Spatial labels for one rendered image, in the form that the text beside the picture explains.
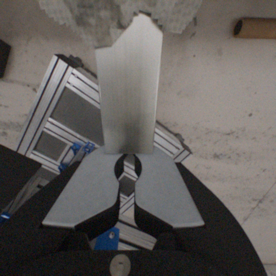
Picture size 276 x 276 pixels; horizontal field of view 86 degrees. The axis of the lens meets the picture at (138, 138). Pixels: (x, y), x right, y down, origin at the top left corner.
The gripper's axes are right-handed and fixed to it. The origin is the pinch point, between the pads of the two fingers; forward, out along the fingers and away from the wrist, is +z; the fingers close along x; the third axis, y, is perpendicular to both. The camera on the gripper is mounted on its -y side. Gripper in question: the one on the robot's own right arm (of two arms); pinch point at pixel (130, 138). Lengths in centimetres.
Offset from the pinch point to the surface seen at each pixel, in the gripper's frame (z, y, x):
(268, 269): 76, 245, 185
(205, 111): 83, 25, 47
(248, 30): 75, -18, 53
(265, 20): 76, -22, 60
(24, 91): 83, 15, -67
